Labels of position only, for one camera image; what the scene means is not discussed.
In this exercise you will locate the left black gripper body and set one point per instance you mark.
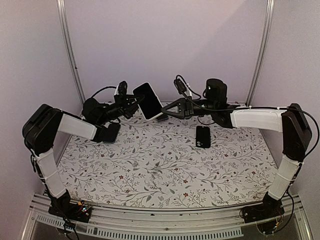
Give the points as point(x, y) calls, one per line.
point(121, 104)

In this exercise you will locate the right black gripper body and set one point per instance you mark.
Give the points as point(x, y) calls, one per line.
point(188, 108)

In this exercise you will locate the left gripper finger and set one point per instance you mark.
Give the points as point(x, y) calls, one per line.
point(136, 97)
point(133, 105)

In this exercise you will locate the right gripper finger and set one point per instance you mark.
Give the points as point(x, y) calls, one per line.
point(173, 112)
point(175, 104)

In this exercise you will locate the black phone case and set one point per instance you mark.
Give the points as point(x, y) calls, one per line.
point(203, 137)

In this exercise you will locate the dark teal phone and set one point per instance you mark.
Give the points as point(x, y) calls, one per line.
point(111, 133)

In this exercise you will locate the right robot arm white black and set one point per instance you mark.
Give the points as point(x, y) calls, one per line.
point(290, 121)

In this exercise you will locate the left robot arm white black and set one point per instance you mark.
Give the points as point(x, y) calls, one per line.
point(97, 125)

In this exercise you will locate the floral patterned table mat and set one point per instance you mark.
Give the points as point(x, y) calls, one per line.
point(157, 165)

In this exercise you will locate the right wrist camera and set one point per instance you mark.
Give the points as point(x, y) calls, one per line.
point(182, 86)

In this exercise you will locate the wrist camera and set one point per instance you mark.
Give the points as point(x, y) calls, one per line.
point(182, 86)
point(121, 89)

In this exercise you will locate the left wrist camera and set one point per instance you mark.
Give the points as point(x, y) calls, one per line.
point(121, 89)

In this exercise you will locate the left aluminium frame post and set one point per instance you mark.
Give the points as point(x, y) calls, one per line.
point(62, 13)

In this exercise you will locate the aluminium frame post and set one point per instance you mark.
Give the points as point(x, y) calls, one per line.
point(62, 13)
point(268, 18)

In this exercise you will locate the right aluminium frame post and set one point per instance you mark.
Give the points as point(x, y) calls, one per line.
point(268, 18)

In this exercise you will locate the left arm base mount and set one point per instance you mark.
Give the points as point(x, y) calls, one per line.
point(80, 212)

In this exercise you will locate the front aluminium rail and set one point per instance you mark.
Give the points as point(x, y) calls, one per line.
point(115, 222)

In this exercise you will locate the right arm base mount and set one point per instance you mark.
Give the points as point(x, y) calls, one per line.
point(259, 212)

